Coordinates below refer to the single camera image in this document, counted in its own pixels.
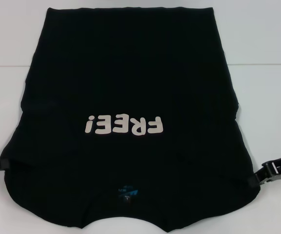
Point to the black shirt with FREE print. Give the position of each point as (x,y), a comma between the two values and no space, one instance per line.
(135,73)

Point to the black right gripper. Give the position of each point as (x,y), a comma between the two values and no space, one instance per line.
(279,167)

